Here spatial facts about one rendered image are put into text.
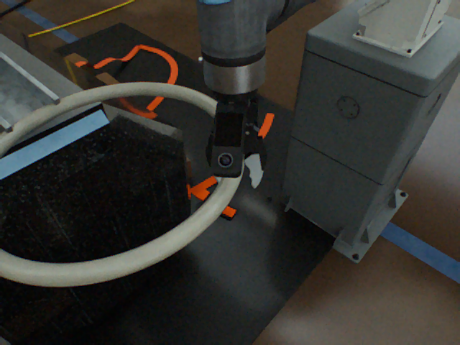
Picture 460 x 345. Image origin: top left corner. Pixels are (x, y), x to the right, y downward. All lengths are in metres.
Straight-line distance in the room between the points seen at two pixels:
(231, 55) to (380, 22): 0.74
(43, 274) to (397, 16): 1.01
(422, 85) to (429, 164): 1.10
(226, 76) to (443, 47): 0.87
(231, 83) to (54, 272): 0.34
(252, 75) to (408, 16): 0.70
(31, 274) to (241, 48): 0.40
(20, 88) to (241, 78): 0.57
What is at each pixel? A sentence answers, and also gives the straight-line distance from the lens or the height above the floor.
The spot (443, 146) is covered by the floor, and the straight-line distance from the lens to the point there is 2.33.
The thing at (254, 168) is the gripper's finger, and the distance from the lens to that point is 0.63.
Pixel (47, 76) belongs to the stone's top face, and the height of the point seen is 0.82.
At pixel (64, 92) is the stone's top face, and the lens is 1.07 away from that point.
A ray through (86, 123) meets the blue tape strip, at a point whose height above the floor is 0.80.
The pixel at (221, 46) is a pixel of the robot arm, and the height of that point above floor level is 1.15.
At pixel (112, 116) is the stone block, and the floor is 0.79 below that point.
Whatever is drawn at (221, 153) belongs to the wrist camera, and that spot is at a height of 1.02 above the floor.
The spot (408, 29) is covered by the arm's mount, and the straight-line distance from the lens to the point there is 1.15.
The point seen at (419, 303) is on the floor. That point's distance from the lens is 1.67.
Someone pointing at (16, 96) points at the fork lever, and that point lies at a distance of 0.93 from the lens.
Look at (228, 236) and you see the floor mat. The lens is 1.62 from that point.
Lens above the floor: 1.38
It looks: 48 degrees down
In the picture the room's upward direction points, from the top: straight up
